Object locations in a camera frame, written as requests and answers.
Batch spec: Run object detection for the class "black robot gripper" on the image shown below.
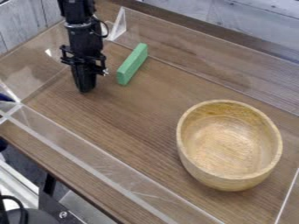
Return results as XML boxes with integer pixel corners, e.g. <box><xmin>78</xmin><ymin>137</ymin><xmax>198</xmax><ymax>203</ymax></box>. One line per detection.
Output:
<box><xmin>60</xmin><ymin>23</ymin><xmax>108</xmax><ymax>92</ymax></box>

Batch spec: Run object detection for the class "green rectangular block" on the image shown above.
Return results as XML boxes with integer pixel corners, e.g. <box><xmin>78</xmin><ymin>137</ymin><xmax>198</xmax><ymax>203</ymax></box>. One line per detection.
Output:
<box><xmin>116</xmin><ymin>43</ymin><xmax>148</xmax><ymax>86</ymax></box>

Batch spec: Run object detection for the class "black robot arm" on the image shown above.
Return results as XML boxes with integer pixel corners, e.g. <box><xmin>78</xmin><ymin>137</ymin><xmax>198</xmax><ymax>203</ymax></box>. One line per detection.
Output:
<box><xmin>58</xmin><ymin>0</ymin><xmax>108</xmax><ymax>93</ymax></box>

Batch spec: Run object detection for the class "brown wooden bowl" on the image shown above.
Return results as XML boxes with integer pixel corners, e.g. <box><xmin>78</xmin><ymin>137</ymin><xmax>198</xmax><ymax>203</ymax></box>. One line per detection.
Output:
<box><xmin>175</xmin><ymin>100</ymin><xmax>283</xmax><ymax>192</ymax></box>

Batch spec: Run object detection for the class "black table leg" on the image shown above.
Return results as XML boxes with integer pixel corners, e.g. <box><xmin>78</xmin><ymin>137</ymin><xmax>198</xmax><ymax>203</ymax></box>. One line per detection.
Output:
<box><xmin>43</xmin><ymin>174</ymin><xmax>56</xmax><ymax>196</ymax></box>

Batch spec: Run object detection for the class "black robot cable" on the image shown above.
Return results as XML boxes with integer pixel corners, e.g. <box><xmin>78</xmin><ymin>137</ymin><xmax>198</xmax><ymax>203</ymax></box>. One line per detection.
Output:
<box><xmin>91</xmin><ymin>16</ymin><xmax>111</xmax><ymax>39</ymax></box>

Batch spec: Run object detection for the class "clear acrylic corner bracket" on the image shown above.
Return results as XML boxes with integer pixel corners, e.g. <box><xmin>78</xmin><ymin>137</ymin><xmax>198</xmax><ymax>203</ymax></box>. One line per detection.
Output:
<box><xmin>107</xmin><ymin>7</ymin><xmax>127</xmax><ymax>41</ymax></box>

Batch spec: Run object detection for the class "clear acrylic barrier wall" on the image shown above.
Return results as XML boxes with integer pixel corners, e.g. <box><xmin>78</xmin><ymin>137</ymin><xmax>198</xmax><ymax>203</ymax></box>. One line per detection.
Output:
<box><xmin>0</xmin><ymin>88</ymin><xmax>225</xmax><ymax>224</ymax></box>

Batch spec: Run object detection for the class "grey metal base plate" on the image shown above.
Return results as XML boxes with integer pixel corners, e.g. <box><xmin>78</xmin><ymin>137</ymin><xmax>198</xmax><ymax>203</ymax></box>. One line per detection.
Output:
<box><xmin>0</xmin><ymin>194</ymin><xmax>84</xmax><ymax>224</ymax></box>

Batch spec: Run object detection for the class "black cable loop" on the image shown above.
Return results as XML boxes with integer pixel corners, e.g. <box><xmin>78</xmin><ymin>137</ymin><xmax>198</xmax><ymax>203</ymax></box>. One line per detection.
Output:
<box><xmin>0</xmin><ymin>194</ymin><xmax>30</xmax><ymax>224</ymax></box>

